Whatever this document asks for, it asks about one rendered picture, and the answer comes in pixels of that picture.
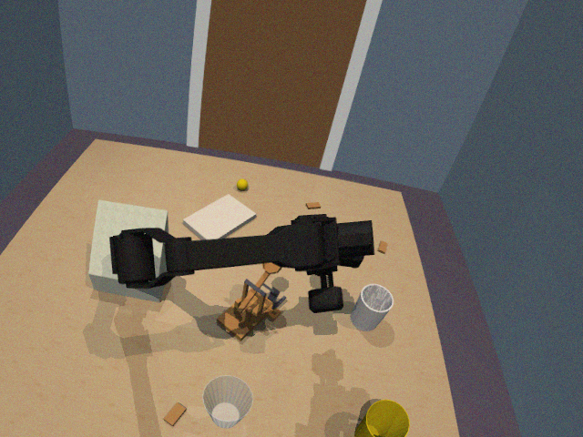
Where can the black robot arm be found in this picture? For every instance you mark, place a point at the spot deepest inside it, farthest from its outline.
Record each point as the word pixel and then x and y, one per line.
pixel 303 245

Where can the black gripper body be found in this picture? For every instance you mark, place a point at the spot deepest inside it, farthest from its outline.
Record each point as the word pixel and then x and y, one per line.
pixel 325 299

